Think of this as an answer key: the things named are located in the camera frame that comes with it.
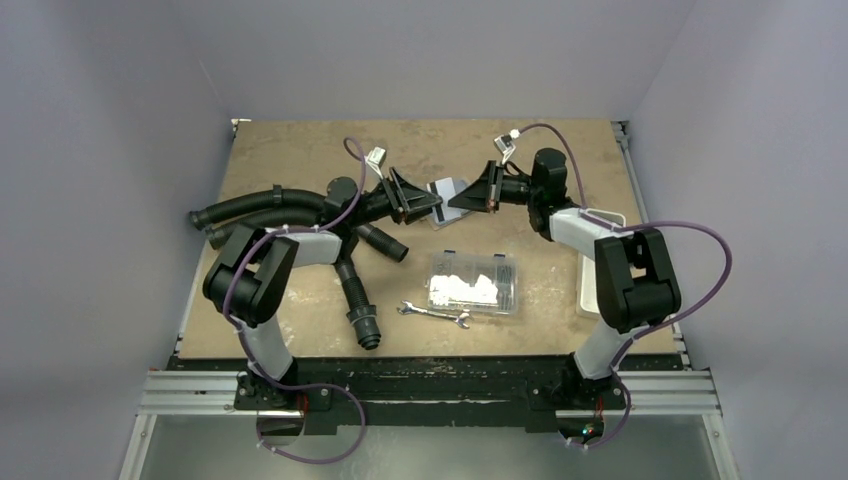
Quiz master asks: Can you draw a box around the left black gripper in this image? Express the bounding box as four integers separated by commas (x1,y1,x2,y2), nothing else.
347,168,441,230

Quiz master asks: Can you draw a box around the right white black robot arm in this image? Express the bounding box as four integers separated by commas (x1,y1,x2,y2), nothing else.
449,148,681,407

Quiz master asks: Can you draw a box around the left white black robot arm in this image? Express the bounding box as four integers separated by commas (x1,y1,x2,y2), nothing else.
191,170,442,409

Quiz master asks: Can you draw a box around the clear plastic screw box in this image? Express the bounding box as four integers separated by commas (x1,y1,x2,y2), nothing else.
426,250,519,316

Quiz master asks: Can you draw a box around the silver open-end wrench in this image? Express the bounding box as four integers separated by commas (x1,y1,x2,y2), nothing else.
397,301,473,329

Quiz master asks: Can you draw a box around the white plastic tray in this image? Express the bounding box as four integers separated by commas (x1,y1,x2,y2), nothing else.
576,208,626,319

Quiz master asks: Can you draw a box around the black corrugated hose short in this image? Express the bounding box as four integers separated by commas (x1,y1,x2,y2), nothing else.
356,224,409,263

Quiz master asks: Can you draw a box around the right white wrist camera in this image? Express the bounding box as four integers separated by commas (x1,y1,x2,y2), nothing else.
493,129,521,166

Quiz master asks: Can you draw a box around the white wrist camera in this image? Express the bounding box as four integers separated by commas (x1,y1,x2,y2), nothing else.
365,146,387,181
493,129,521,166

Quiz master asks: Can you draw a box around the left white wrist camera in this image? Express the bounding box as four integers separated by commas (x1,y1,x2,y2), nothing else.
365,146,387,181

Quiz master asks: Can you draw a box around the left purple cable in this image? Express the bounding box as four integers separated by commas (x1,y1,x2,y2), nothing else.
221,136,369,466

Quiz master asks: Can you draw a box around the purple cable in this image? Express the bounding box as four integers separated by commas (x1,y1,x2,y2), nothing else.
221,136,369,466
516,123,735,452

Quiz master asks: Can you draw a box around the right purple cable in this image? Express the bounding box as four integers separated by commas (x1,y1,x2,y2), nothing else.
516,123,735,452

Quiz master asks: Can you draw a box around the black hose with coupling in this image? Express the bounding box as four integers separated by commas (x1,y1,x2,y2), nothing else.
334,254,383,352

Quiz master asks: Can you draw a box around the black corrugated hose upper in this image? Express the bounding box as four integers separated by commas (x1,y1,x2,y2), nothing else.
188,185,329,232

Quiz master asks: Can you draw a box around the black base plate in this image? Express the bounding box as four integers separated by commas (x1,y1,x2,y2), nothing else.
165,355,684,439

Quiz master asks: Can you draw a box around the black corrugated hose lower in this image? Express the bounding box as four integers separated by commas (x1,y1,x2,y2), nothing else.
205,206,326,252

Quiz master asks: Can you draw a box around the aluminium frame rail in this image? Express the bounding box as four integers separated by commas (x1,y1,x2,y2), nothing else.
119,370,740,479

